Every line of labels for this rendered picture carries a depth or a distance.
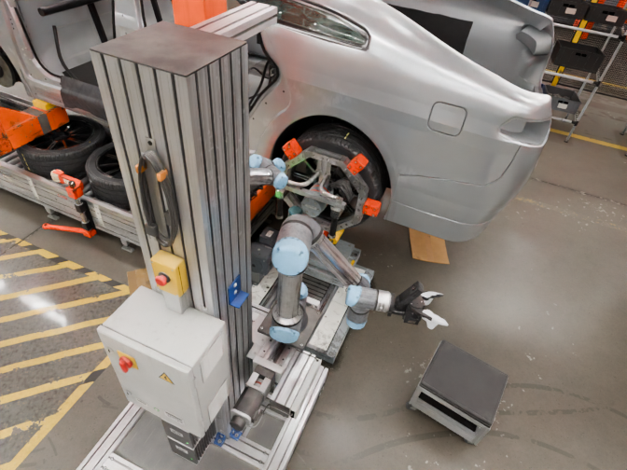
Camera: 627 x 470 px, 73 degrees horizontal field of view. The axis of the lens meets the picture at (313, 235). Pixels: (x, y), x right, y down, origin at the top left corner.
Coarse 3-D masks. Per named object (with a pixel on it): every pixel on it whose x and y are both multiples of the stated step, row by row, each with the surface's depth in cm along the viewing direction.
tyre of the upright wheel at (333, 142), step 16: (320, 128) 254; (336, 128) 250; (352, 128) 252; (304, 144) 248; (320, 144) 243; (336, 144) 239; (352, 144) 242; (368, 144) 249; (368, 176) 244; (384, 176) 257
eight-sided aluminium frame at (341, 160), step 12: (300, 156) 244; (312, 156) 240; (324, 156) 237; (336, 156) 239; (288, 168) 253; (360, 180) 242; (360, 192) 242; (288, 204) 271; (300, 204) 275; (360, 204) 249; (312, 216) 275; (348, 216) 265; (360, 216) 253; (324, 228) 271; (336, 228) 268
